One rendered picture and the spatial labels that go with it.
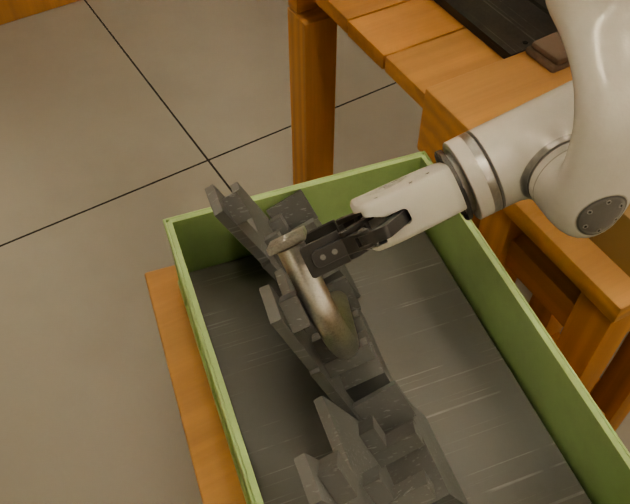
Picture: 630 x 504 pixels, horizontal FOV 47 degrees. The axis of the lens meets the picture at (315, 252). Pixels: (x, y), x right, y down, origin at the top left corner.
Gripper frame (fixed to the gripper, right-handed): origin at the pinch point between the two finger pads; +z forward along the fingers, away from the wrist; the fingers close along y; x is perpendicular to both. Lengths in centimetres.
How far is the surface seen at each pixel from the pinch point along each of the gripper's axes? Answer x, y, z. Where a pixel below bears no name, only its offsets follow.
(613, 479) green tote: 40.3, -7.6, -18.9
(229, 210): -7.1, -10.7, 7.4
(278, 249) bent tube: -2.1, 2.5, 2.9
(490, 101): -2, -61, -36
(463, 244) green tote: 13.1, -33.3, -17.7
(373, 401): 20.9, -11.4, 2.4
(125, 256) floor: -4, -148, 63
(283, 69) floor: -40, -218, -5
